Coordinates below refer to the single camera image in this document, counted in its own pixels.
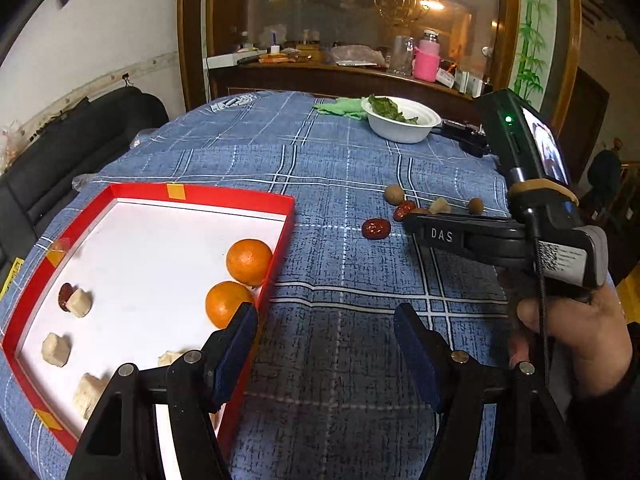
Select clear plastic bag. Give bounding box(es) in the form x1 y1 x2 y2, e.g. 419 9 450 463
325 45 387 67

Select person's right hand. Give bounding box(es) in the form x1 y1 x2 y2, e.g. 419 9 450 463
509 280 633 401

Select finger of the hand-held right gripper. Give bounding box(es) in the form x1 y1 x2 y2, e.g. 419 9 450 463
402 212 533 263

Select wooden glass cabinet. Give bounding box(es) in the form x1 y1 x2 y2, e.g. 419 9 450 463
177 0 583 136

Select green cloth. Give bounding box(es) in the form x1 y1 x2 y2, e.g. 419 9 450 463
313 97 368 121

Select yellow label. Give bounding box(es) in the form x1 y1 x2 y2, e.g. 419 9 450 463
0 257 26 298

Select white bowl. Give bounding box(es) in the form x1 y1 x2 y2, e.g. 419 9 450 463
361 96 443 144

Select black cord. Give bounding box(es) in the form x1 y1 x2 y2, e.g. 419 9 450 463
531 220 556 391

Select red cardboard box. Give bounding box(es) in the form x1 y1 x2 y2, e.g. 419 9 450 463
1 183 297 456

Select dark figure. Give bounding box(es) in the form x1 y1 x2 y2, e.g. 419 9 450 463
587 137 626 211

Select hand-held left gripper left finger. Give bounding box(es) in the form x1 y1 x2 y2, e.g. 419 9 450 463
65 301 260 480

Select clear glass jar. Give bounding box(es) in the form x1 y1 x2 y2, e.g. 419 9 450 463
389 35 416 76

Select blue plaid tablecloth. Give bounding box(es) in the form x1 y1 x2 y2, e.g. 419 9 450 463
0 91 531 480

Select orange flat packets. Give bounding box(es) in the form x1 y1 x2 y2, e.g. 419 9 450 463
258 50 321 64

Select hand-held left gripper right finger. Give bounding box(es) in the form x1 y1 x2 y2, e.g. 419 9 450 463
393 303 586 480

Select long white box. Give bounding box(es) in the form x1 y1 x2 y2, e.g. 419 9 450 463
206 51 261 69

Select green leaves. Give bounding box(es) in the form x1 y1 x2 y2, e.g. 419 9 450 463
368 94 420 123

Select pink bottle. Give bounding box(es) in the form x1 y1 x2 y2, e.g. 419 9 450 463
412 30 441 82

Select small white boxes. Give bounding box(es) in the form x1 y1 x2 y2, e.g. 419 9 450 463
435 67 483 96

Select black sofa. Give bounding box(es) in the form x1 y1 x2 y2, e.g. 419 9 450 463
0 86 170 261

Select person's right forearm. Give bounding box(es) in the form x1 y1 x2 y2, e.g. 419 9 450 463
560 360 640 480

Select bamboo painted panel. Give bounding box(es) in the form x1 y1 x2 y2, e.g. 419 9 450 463
510 0 558 106

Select orange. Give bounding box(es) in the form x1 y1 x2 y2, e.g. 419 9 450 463
205 281 256 330
226 238 273 287

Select brown wooden door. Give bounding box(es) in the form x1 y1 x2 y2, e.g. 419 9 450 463
565 67 611 186

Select yellow bag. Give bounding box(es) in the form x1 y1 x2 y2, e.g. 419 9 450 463
617 280 640 322

